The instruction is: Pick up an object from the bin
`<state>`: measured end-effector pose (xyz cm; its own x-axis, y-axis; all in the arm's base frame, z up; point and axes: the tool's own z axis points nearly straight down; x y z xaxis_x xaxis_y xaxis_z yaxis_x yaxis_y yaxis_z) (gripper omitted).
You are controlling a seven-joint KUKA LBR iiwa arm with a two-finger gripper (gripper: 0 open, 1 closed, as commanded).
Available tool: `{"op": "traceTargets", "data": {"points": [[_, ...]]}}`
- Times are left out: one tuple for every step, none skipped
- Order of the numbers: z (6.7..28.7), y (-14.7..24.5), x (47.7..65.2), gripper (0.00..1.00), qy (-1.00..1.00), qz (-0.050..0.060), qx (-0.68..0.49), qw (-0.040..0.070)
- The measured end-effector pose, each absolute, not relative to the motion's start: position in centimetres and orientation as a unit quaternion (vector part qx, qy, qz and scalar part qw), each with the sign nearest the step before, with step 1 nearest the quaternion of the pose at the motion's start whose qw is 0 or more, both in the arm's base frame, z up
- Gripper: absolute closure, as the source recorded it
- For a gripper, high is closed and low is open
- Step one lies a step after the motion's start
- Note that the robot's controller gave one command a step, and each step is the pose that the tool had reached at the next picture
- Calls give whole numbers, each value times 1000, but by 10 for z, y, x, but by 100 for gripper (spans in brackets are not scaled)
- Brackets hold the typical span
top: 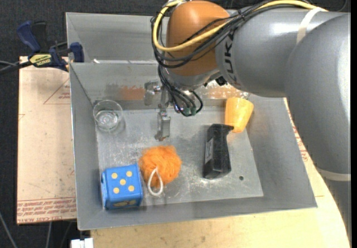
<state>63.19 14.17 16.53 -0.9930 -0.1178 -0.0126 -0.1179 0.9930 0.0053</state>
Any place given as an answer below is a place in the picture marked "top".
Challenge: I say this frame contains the orange plastic cup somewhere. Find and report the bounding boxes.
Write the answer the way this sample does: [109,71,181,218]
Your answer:
[224,96,255,134]

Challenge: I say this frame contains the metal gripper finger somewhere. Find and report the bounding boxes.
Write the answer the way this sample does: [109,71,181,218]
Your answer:
[154,111,172,142]
[144,80,163,106]

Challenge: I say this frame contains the clear glass bowl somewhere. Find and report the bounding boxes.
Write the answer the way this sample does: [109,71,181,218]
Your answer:
[93,99,125,132]

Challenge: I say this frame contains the grey metal bin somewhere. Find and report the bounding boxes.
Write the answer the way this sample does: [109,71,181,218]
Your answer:
[65,12,318,231]

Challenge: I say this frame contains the blue die, yellow dots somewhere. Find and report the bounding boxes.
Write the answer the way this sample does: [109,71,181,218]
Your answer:
[100,163,144,210]

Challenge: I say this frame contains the black box with label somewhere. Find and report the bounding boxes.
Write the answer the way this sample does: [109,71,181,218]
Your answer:
[202,123,235,181]

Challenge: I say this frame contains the orange bath pouf, white loop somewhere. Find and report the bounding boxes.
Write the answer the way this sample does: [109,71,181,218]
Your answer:
[137,144,183,197]

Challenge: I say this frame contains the black cylinder on white bracket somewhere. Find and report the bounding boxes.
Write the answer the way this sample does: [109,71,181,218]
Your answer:
[205,74,227,87]

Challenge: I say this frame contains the brown cardboard board, red print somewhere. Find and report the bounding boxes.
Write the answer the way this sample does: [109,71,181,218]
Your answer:
[16,56,310,225]

